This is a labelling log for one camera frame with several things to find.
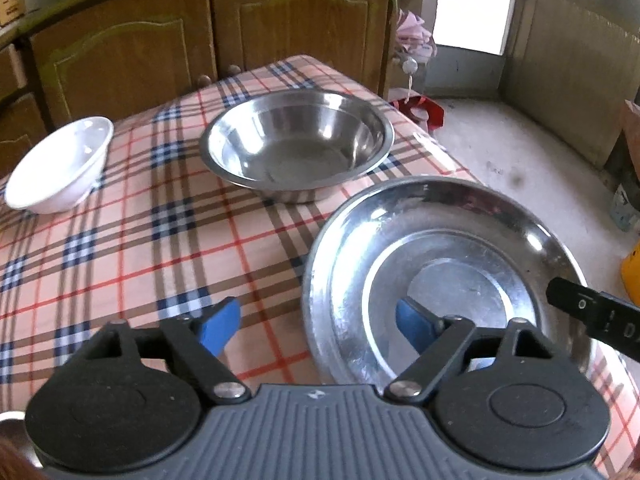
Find red bag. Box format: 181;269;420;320
390;94;446;135

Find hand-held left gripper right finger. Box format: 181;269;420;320
384;296;551;405

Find window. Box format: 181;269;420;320
434;0;523;57

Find pale printed container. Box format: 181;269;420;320
609;182;640;233

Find plain white bowl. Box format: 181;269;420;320
4;116;115;213

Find yellow plastic object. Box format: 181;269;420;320
620;240;640;307

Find pink plastic bags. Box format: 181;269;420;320
395;9;437;76

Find plaid tablecloth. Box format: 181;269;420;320
0;54;640;480

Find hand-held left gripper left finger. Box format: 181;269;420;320
90;296;251;405

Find beige board panel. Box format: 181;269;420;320
502;0;640;171

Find deep stainless steel bowl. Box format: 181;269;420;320
199;89;396;204

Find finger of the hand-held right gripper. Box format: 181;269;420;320
546;277;601;328

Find wooden two-door cabinet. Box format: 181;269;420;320
20;0;401;126

